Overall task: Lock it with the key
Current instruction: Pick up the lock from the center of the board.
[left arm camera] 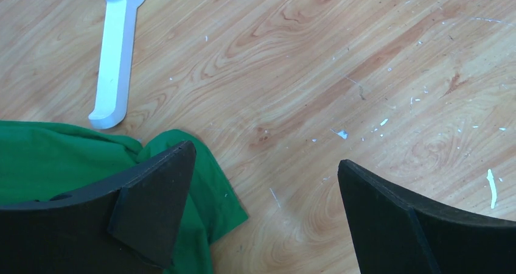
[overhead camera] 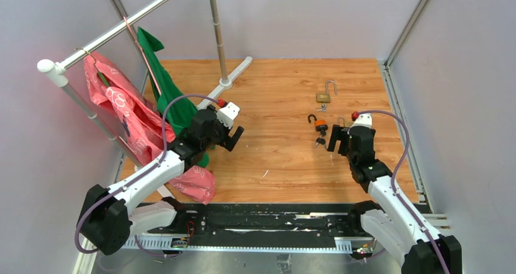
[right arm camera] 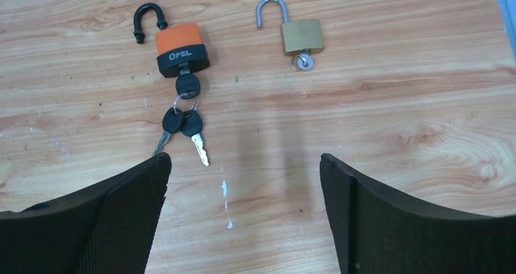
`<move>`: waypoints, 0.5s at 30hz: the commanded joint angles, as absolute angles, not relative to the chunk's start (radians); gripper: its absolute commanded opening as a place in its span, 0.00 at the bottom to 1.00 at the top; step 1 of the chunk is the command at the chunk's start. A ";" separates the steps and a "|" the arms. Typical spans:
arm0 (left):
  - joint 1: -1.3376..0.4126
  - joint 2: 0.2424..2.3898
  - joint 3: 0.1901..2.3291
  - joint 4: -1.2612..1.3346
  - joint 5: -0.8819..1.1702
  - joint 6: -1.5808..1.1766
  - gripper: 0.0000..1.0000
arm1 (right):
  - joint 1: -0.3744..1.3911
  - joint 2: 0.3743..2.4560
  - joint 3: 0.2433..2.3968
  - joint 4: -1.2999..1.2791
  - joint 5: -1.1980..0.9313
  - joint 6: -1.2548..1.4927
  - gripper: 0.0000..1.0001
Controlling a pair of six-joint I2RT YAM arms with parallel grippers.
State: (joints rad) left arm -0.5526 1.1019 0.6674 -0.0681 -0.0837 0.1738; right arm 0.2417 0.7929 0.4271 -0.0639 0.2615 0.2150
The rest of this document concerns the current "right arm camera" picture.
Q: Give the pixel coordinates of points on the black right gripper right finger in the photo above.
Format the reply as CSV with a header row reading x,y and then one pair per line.
x,y
379,229

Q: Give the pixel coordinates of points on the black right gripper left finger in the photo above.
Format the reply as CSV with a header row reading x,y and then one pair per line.
x,y
108,227

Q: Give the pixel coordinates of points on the orange black Opel padlock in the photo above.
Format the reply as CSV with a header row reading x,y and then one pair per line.
x,y
179,47

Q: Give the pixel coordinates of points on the large brass padlock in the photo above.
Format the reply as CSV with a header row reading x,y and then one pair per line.
x,y
297,36

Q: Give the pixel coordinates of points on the black-headed key bunch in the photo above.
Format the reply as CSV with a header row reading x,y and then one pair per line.
x,y
189,122

